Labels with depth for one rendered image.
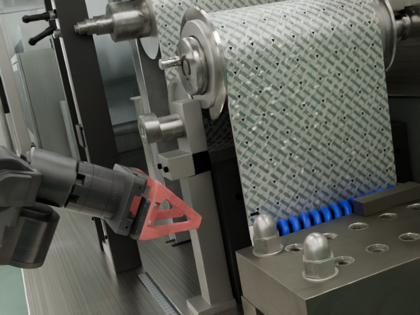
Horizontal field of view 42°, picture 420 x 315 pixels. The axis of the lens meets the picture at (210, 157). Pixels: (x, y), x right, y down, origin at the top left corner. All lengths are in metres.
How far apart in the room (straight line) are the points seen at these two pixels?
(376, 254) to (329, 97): 0.23
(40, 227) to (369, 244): 0.36
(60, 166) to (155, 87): 0.47
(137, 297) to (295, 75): 0.44
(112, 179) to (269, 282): 0.21
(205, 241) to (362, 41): 0.35
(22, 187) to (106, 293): 0.44
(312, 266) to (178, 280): 0.42
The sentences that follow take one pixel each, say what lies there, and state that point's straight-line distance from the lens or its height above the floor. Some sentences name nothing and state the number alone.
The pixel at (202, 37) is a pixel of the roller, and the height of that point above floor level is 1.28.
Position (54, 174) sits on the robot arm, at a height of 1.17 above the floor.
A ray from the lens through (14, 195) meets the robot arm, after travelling 0.56.
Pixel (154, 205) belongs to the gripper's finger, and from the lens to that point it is 0.61.
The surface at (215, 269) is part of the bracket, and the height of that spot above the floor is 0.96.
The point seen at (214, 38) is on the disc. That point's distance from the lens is 0.67.
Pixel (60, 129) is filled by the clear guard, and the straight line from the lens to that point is 1.67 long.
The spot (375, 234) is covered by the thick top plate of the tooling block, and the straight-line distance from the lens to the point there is 0.67.
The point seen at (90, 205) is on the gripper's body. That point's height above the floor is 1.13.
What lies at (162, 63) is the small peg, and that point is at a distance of 0.72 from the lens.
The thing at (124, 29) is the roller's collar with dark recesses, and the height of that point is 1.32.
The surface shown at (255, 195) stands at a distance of 0.70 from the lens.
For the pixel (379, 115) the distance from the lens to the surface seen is 0.79.
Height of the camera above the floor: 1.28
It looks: 12 degrees down
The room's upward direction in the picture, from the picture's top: 10 degrees counter-clockwise
